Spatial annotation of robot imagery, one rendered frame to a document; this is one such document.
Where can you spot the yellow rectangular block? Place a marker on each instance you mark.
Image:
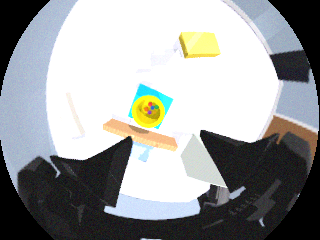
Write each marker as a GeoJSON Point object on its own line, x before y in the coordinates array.
{"type": "Point", "coordinates": [199, 44]}

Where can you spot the light wooden block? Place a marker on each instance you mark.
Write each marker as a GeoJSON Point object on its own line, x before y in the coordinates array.
{"type": "Point", "coordinates": [141, 135]}

